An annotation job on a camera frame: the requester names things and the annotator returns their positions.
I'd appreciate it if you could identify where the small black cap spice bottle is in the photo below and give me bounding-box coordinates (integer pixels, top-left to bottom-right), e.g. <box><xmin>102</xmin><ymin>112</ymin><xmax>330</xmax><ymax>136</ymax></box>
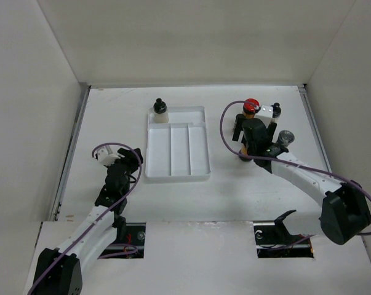
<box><xmin>233</xmin><ymin>114</ymin><xmax>245</xmax><ymax>134</ymax></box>

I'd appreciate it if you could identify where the clear cap salt grinder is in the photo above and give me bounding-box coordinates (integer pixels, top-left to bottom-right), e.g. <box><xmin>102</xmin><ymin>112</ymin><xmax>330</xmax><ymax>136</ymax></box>
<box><xmin>276</xmin><ymin>130</ymin><xmax>295</xmax><ymax>148</ymax></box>

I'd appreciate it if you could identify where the red lid dark sauce jar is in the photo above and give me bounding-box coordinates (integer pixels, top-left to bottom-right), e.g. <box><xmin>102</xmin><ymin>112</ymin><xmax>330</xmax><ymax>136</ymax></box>
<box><xmin>239</xmin><ymin>146</ymin><xmax>251</xmax><ymax>162</ymax></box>

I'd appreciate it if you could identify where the black knob cream grinder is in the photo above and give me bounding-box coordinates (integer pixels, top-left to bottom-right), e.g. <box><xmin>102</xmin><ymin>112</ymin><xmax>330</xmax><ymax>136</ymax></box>
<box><xmin>153</xmin><ymin>98</ymin><xmax>169</xmax><ymax>124</ymax></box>

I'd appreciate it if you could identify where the black knob pepper grinder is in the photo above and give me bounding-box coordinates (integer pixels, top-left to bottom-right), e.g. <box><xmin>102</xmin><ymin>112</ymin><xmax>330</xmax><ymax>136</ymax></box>
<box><xmin>269</xmin><ymin>103</ymin><xmax>282</xmax><ymax>125</ymax></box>

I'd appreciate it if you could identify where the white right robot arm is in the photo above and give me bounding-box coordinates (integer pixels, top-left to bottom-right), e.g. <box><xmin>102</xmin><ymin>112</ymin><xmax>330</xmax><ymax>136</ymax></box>
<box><xmin>232</xmin><ymin>114</ymin><xmax>371</xmax><ymax>245</ymax></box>

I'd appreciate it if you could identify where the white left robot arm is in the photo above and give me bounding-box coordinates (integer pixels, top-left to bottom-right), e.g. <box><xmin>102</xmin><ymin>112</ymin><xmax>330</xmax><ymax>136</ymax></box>
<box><xmin>28</xmin><ymin>143</ymin><xmax>143</xmax><ymax>294</ymax></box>

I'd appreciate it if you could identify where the white divided organizer tray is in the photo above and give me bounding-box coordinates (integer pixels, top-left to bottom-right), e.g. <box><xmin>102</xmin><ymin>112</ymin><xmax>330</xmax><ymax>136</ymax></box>
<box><xmin>145</xmin><ymin>106</ymin><xmax>211</xmax><ymax>183</ymax></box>

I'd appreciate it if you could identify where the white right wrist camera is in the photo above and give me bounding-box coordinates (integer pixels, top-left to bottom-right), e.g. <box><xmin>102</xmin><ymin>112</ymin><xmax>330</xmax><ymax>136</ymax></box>
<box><xmin>254</xmin><ymin>105</ymin><xmax>273</xmax><ymax>127</ymax></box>

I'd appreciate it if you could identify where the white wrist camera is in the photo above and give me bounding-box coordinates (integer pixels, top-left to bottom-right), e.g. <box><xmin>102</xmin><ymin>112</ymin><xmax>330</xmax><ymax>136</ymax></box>
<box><xmin>94</xmin><ymin>146</ymin><xmax>119</xmax><ymax>167</ymax></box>
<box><xmin>254</xmin><ymin>105</ymin><xmax>273</xmax><ymax>127</ymax></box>

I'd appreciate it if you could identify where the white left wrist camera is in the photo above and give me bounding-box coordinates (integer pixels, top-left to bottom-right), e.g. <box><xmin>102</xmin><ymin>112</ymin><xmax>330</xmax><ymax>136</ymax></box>
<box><xmin>94</xmin><ymin>146</ymin><xmax>119</xmax><ymax>167</ymax></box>

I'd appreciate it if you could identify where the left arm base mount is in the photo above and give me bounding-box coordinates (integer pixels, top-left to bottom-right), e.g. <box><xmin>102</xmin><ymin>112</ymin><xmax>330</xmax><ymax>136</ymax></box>
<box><xmin>100</xmin><ymin>222</ymin><xmax>146</xmax><ymax>259</ymax></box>

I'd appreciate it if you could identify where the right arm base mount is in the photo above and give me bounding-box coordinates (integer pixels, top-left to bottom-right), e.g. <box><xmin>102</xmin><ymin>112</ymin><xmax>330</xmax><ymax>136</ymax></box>
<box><xmin>253</xmin><ymin>210</ymin><xmax>314</xmax><ymax>259</ymax></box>

